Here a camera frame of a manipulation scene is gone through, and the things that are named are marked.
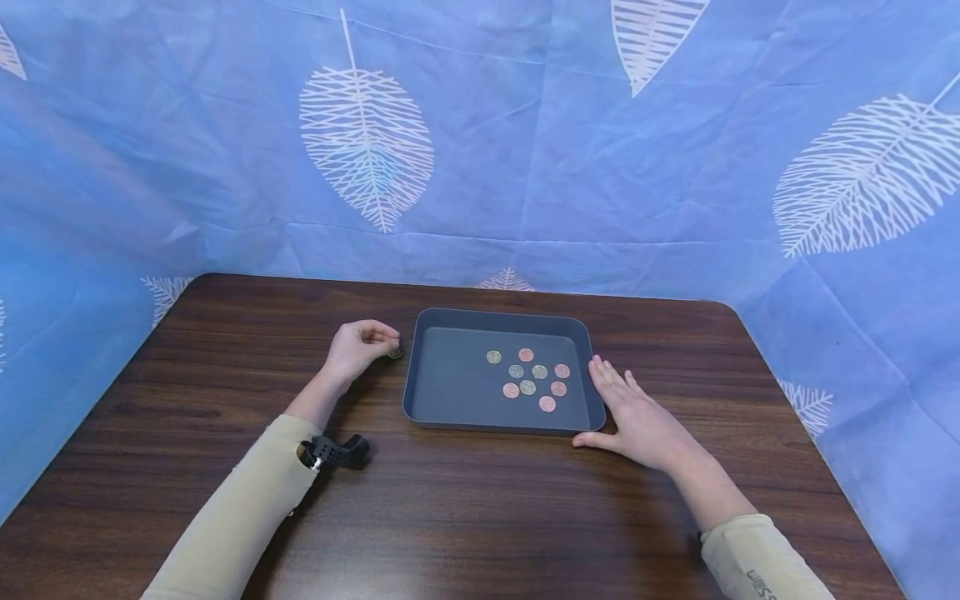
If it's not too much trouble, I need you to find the person's left hand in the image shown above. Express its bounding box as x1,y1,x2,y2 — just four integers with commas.
322,319,403,393

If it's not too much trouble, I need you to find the person's right hand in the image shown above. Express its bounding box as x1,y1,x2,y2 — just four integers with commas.
572,355,703,477

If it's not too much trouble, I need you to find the dark grey rectangular tray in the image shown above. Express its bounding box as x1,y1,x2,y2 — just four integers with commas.
402,307,608,437

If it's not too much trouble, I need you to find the person's left forearm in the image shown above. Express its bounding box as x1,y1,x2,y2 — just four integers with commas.
141,372,353,600

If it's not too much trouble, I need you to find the person's right forearm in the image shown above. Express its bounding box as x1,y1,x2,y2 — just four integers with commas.
663,450,838,600

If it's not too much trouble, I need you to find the cluster of copper silver coins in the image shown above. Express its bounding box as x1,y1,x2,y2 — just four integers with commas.
485,347,572,414

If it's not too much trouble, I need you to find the black wrist band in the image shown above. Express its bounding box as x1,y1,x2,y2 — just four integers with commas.
296,433,372,473

